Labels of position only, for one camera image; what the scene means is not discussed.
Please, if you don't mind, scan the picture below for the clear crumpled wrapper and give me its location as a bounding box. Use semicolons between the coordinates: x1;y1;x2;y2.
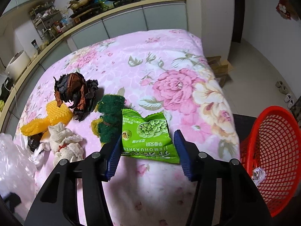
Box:
250;166;266;186

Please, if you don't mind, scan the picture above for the white rice cooker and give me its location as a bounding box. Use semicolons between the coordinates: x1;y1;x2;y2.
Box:
5;50;31;82

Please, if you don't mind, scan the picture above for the white cloth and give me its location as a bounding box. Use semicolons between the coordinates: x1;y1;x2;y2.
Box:
39;122;84;166

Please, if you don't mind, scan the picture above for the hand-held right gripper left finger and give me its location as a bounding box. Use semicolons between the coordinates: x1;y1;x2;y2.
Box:
24;135;123;226

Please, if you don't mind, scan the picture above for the green snack packet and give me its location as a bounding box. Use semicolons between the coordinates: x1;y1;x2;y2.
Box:
121;108;180;165

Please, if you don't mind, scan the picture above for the metal kitchen rack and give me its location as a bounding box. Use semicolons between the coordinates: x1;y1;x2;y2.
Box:
29;2;68;40

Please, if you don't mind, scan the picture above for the cardboard box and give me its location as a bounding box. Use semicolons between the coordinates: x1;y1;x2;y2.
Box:
207;56;236;85

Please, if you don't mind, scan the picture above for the red plastic mesh basket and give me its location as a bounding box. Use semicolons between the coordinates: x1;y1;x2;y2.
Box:
240;106;301;218

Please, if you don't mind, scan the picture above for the dark brown wrapper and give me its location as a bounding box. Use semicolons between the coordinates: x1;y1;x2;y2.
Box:
53;73;99;121

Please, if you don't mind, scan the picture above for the green scouring sponge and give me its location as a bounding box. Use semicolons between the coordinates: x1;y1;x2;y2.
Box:
91;94;126;144

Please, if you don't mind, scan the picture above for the pink floral blanket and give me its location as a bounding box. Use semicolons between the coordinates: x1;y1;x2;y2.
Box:
14;29;241;226

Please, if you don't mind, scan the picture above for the red wall decoration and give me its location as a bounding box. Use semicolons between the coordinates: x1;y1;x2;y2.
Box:
276;0;298;20

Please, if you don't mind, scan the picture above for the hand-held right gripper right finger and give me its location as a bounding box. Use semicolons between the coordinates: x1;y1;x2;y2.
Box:
173;129;274;226

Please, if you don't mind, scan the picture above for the dark door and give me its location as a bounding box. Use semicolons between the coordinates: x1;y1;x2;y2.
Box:
232;0;245;43

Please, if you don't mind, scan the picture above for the small black plastic scrap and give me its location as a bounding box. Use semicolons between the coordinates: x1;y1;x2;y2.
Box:
28;133;45;151

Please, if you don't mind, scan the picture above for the yellow foam net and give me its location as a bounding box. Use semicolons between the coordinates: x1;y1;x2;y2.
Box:
46;99;74;125
20;118;51;137

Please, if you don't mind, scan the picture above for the black kettle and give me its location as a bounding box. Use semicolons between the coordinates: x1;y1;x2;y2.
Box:
0;76;14;103

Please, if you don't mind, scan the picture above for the golden frying pan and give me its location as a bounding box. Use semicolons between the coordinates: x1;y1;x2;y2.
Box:
68;0;96;10

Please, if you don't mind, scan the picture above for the kitchen counter with cabinets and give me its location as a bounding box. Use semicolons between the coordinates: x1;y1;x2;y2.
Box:
0;0;187;132

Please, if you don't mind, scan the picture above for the black gas stove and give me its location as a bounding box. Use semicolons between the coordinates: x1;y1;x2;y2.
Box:
69;1;123;19

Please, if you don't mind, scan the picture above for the clear plastic bag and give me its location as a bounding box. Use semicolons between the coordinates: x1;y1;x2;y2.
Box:
0;133;38;196

